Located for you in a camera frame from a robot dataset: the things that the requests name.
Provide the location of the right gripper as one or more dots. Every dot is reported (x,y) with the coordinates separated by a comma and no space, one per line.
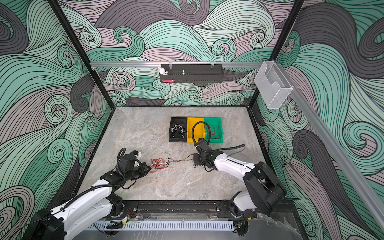
(195,158)

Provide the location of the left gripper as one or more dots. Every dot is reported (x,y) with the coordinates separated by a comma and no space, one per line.
(144,172)

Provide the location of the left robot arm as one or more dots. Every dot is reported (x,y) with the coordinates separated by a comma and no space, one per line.
(67,220)

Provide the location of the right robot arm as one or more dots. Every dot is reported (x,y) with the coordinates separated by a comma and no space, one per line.
(264,190)

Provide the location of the yellow plastic bin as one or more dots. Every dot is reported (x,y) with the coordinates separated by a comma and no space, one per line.
(199,131)

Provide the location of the green plastic bin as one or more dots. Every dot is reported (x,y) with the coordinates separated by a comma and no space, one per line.
(216,127)

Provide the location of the black plastic bin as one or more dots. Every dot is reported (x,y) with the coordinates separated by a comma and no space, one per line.
(178,130)

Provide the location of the white rabbit figurine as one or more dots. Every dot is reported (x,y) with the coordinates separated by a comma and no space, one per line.
(162,71)

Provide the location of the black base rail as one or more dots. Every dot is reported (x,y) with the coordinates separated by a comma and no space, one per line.
(221,209)

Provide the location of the white slotted cable duct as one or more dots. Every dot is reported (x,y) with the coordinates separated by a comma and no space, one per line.
(153,225)

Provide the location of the black wall shelf tray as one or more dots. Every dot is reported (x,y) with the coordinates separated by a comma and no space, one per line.
(200,75)

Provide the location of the clear acrylic wall holder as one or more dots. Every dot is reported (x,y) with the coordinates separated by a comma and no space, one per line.
(273,84)

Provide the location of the aluminium wall rail back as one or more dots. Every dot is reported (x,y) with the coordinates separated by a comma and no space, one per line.
(138,64)

